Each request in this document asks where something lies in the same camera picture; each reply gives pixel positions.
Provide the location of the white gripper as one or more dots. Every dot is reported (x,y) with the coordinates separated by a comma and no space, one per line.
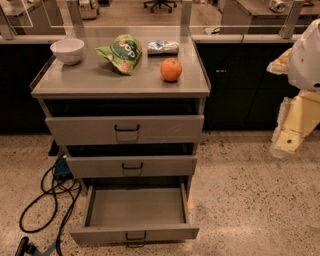
(306,66)

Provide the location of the green chip bag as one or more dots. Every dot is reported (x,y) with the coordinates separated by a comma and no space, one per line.
(123,54)

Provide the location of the orange fruit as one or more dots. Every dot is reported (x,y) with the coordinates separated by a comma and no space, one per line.
(171,69)

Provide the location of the grey top drawer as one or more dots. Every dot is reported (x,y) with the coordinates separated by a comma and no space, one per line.
(125,129)

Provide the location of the grey bottom drawer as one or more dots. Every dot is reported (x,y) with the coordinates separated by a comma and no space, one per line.
(135,215)

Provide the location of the black floor plug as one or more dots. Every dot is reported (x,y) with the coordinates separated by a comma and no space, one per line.
(25,247)

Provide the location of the grey drawer cabinet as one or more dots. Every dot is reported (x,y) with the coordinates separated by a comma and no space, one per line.
(95,88)

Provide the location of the silver can on counter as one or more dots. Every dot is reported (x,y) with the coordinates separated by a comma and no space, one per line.
(277,6)

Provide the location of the grey middle drawer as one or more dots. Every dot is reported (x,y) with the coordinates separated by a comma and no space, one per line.
(132,166)

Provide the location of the silver blue snack packet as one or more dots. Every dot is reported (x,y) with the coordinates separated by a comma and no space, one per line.
(162,47)

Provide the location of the grey drawer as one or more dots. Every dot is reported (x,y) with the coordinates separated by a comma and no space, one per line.
(125,129)
(132,166)
(135,215)

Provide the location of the white appliance in background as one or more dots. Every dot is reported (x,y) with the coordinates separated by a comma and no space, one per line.
(89,9)

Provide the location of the black office chair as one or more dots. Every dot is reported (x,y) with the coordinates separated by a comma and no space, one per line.
(152,4)

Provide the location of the blue power box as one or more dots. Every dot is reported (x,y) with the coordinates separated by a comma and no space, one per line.
(61,169)

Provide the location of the white bowl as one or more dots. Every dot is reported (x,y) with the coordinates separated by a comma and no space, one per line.
(68,51)

